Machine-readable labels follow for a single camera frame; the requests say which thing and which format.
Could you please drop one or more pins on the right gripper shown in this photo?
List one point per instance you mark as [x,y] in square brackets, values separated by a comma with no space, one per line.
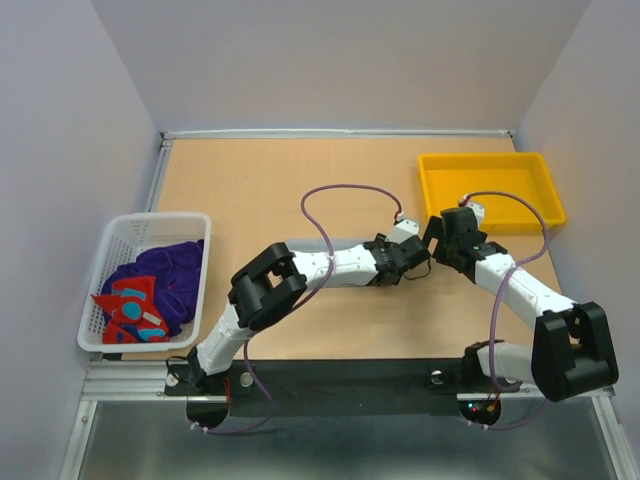
[435,229]

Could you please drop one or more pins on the grey panda towel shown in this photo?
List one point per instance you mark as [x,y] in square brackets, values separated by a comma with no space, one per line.
[315,245]

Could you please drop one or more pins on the purple towel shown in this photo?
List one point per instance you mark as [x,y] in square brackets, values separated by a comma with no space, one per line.
[177,270]

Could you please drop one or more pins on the aluminium rail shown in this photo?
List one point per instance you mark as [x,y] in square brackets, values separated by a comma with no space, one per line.
[130,381]
[288,133]

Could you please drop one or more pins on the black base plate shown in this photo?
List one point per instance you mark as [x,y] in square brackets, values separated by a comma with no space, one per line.
[315,388]

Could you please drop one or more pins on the red blue patterned towel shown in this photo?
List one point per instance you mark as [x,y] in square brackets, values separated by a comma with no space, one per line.
[133,316]

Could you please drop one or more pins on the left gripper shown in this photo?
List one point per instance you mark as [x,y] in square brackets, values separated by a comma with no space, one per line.
[380,238]

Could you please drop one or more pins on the yellow plastic tray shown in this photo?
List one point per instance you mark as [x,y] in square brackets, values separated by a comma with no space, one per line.
[447,177]

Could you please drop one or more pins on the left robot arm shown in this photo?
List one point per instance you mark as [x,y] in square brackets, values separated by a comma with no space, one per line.
[267,289]

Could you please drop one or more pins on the aluminium back rail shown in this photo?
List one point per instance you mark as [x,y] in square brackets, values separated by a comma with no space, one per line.
[288,133]

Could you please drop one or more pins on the aluminium front rail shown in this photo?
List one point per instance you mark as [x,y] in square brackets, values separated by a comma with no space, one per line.
[130,381]

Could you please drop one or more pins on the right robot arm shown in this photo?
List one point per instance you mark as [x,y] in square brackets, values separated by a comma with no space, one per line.
[572,352]

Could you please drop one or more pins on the white plastic basket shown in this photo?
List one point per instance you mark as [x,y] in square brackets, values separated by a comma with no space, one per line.
[124,239]

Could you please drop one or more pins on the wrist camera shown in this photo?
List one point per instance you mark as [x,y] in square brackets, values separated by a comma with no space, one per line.
[402,230]
[477,208]

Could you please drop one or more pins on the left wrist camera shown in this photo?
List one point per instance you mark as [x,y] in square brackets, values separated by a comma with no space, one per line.
[402,230]

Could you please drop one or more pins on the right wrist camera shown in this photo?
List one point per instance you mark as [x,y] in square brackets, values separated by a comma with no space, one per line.
[477,208]

